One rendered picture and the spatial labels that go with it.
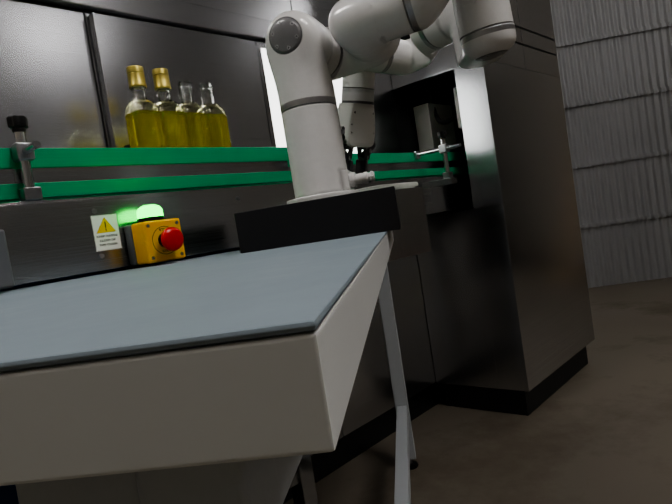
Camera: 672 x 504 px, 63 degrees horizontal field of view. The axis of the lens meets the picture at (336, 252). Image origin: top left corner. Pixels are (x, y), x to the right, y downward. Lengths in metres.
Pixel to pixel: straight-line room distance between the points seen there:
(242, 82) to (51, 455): 1.48
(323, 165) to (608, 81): 3.90
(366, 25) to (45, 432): 0.81
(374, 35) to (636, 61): 3.94
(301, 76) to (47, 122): 0.62
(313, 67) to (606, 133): 3.82
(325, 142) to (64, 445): 0.77
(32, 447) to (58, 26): 1.29
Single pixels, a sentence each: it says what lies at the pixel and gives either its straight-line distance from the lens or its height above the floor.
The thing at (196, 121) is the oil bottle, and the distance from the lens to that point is 1.30.
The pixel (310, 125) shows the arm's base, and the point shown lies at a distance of 0.91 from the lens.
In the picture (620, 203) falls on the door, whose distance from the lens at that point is 4.61.
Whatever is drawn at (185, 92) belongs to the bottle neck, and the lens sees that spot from 1.33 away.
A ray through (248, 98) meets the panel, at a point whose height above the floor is 1.15.
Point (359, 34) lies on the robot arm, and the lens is 0.92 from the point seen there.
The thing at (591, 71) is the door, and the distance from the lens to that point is 4.65.
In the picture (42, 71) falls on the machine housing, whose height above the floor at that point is 1.19.
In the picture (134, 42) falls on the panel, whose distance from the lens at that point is 1.46.
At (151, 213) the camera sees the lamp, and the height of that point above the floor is 0.84.
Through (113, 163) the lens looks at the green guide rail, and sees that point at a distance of 1.05.
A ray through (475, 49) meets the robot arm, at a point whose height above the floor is 1.01.
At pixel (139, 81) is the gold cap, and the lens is 1.27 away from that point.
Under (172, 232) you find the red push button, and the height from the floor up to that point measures 0.80.
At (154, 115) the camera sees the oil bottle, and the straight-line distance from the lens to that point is 1.25.
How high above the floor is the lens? 0.77
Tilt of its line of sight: 3 degrees down
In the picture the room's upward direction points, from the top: 9 degrees counter-clockwise
